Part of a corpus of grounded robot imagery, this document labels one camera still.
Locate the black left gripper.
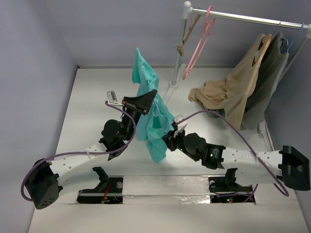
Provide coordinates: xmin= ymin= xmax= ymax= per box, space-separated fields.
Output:
xmin=121 ymin=90 xmax=156 ymax=141

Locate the blue plastic hanger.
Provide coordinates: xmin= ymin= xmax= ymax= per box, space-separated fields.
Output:
xmin=153 ymin=101 xmax=169 ymax=124

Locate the teal t shirt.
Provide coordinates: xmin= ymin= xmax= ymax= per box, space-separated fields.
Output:
xmin=132 ymin=48 xmax=174 ymax=163

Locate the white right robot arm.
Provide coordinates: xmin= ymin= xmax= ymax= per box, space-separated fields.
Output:
xmin=162 ymin=131 xmax=311 ymax=191

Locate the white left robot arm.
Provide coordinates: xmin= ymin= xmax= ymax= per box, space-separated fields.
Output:
xmin=21 ymin=90 xmax=157 ymax=210

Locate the wooden clip hanger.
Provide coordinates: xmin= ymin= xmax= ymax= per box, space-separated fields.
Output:
xmin=175 ymin=15 xmax=201 ymax=57

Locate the beige t shirt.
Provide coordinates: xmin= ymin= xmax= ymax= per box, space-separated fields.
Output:
xmin=188 ymin=34 xmax=265 ymax=129

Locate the pink plastic hanger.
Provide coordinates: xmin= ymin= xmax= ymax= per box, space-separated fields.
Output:
xmin=182 ymin=5 xmax=215 ymax=80

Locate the grey t shirt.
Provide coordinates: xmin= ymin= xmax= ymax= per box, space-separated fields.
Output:
xmin=241 ymin=33 xmax=289 ymax=129

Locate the blue hanger under grey shirt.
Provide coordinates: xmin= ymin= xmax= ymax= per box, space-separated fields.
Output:
xmin=280 ymin=22 xmax=305 ymax=53

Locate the metal clothes rack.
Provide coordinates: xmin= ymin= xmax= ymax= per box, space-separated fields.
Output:
xmin=165 ymin=0 xmax=311 ymax=134

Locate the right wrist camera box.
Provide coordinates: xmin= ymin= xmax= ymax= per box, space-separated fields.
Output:
xmin=172 ymin=115 xmax=188 ymax=136

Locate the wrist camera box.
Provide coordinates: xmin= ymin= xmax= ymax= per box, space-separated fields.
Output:
xmin=172 ymin=115 xmax=188 ymax=136
xmin=106 ymin=90 xmax=122 ymax=106

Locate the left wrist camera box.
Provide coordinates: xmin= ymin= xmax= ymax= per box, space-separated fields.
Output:
xmin=106 ymin=90 xmax=122 ymax=106

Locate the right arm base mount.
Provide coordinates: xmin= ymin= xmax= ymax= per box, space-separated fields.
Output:
xmin=208 ymin=168 xmax=256 ymax=203

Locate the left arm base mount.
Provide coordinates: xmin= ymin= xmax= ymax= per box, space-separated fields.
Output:
xmin=77 ymin=166 xmax=123 ymax=204

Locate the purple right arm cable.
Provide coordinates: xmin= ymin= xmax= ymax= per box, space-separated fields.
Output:
xmin=177 ymin=110 xmax=290 ymax=197

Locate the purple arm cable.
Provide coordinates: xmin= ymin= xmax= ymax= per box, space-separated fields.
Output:
xmin=20 ymin=100 xmax=136 ymax=201
xmin=177 ymin=110 xmax=290 ymax=197

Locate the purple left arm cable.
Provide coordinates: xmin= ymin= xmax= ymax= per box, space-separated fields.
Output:
xmin=20 ymin=100 xmax=136 ymax=201

